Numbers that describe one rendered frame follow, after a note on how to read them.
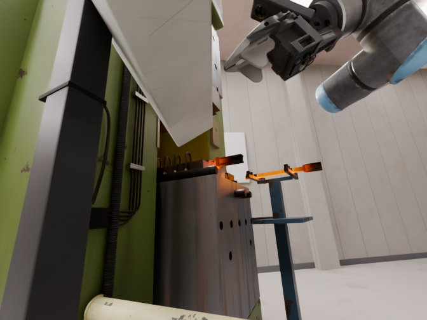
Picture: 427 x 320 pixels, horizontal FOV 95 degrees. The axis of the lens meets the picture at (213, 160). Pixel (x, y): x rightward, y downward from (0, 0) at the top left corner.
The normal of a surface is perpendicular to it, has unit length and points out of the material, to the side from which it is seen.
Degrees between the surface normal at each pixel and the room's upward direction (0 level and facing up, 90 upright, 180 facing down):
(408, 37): 116
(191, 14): 150
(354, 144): 90
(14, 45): 90
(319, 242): 90
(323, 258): 90
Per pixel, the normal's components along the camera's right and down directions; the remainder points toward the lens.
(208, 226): -0.42, -0.24
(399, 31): -0.55, 0.25
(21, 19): 0.90, -0.17
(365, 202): 0.11, -0.29
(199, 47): 0.54, 0.80
